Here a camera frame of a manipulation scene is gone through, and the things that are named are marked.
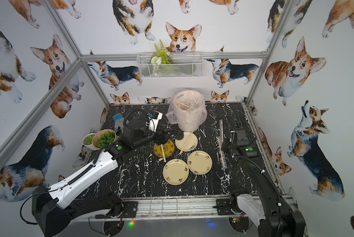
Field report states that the chopsticks pack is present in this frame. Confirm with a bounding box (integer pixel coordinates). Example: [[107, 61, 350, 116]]
[[217, 119, 227, 169]]

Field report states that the bare wooden chopsticks pair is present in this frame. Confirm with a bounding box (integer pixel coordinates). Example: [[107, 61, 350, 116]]
[[160, 144, 166, 163]]

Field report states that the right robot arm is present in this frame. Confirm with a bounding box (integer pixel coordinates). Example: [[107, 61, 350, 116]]
[[222, 127, 306, 237]]

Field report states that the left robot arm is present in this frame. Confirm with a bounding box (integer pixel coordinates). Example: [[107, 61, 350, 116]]
[[29, 109, 184, 237]]

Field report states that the dark yellow patterned plate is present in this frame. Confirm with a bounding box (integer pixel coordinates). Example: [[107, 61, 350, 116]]
[[153, 139, 176, 159]]

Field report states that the cream plate back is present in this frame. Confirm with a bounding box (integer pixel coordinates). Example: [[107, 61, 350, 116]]
[[175, 132, 198, 152]]

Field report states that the cream plate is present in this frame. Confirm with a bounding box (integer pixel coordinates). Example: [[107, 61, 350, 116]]
[[163, 159, 189, 186], [175, 132, 198, 152], [187, 151, 213, 175]]

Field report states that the cream plate front right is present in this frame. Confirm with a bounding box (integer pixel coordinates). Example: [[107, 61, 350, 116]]
[[187, 151, 213, 175]]

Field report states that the cream plate front left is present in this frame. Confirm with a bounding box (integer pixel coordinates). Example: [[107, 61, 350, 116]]
[[163, 159, 189, 186]]

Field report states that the clear plastic bin liner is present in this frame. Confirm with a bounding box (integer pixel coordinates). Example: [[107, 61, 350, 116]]
[[165, 87, 209, 125]]

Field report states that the pink trash bin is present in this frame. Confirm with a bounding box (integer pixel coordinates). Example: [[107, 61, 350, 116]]
[[172, 90, 207, 132]]

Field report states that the grey blue work glove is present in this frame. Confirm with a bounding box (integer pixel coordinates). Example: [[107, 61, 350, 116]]
[[113, 114, 124, 132]]

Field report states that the brown pot green plant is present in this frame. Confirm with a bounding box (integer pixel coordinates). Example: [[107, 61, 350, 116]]
[[92, 129, 117, 149]]

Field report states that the artificial fern with flower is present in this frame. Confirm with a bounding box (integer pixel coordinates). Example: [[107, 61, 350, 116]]
[[150, 40, 172, 76]]

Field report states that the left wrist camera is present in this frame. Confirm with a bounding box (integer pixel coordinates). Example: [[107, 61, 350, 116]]
[[148, 111, 163, 132]]

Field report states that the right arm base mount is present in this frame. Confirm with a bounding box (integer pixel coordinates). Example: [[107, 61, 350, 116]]
[[213, 198, 243, 216]]

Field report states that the aluminium front rail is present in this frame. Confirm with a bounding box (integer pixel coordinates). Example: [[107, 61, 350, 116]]
[[51, 195, 299, 223]]

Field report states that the white wire wall basket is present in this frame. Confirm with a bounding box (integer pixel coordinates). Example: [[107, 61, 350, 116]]
[[137, 52, 203, 79]]

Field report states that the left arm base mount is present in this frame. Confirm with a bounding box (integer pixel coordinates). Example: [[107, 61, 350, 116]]
[[95, 201, 138, 219]]

